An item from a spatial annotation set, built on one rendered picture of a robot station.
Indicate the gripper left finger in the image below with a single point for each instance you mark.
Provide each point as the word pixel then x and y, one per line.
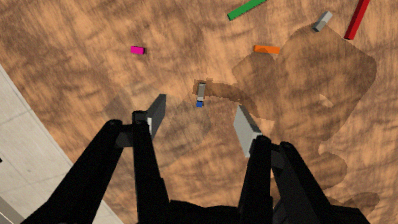
pixel 78 196

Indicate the small blue block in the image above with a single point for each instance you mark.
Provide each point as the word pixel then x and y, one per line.
pixel 199 103

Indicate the grey rod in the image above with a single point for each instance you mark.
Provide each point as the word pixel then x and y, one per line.
pixel 322 21
pixel 201 91

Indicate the magenta block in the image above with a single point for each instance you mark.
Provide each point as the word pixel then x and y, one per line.
pixel 138 50

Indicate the red rod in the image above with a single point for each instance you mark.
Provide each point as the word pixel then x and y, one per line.
pixel 356 19

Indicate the orange rod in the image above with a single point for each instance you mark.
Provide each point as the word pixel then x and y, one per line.
pixel 266 49

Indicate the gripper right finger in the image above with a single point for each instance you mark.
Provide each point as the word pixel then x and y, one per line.
pixel 303 199

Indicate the green rod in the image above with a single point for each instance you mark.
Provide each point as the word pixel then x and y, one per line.
pixel 247 6

